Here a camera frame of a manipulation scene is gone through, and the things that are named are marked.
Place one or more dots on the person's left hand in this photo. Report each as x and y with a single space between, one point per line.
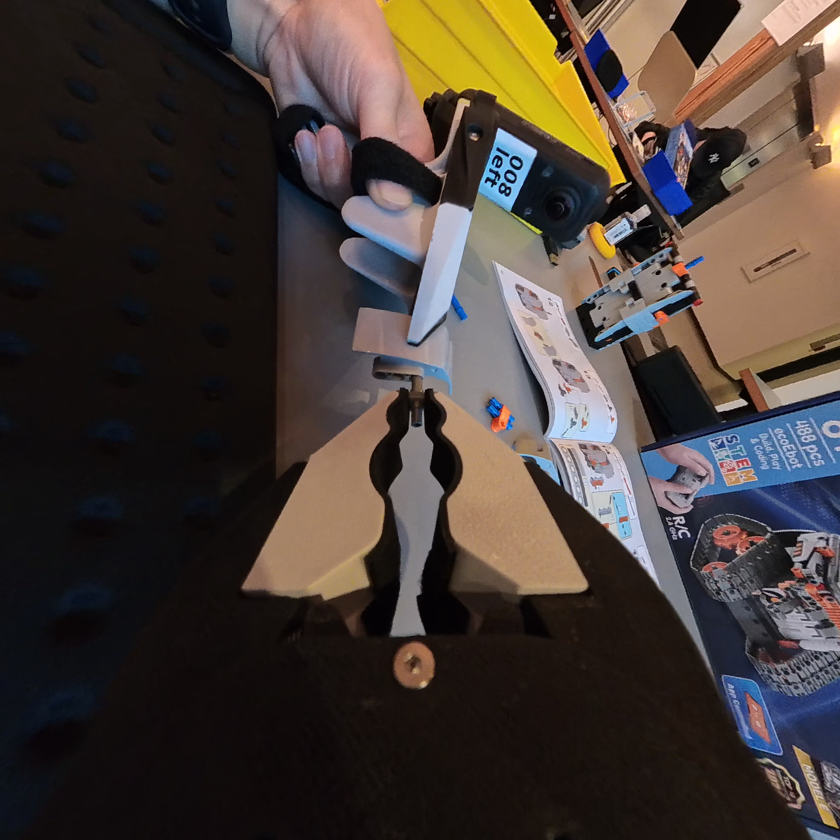
341 65

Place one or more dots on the wooden shelf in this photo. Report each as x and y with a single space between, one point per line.
741 72

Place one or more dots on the black box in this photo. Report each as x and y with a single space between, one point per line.
676 394

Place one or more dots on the beige chair back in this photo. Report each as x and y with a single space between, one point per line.
666 72

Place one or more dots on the blue toy kit box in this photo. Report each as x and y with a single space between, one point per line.
754 590

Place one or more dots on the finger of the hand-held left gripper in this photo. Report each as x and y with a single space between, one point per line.
439 275

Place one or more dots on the instruction booklet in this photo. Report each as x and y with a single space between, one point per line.
571 394

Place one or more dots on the orange and blue toy piece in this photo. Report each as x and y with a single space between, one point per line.
500 415

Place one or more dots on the black dotted mat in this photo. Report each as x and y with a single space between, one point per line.
131 262

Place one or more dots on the grey toy building piece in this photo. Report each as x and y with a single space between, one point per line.
380 331

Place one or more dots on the yellow plastic bin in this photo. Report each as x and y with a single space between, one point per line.
485 59

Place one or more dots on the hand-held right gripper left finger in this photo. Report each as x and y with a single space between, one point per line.
321 525

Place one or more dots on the partly built toy robot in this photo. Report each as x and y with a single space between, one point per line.
640 292

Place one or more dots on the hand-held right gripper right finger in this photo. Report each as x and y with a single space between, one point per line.
505 518

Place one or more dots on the black monitor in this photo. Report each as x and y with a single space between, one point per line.
705 26

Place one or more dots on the yellow round object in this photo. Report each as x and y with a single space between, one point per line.
600 239

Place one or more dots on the small white labelled device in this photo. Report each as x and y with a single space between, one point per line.
620 229

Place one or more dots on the small black toy pin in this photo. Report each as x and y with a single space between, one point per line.
417 407

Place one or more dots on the wall plate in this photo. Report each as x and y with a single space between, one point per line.
774 260

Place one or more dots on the dark wristband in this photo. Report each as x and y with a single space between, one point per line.
197 19

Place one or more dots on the white paper sheet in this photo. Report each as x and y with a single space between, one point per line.
794 19

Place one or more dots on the blue storage bin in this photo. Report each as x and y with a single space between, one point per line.
666 182

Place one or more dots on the small blue toy pin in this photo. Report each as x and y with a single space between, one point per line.
459 307

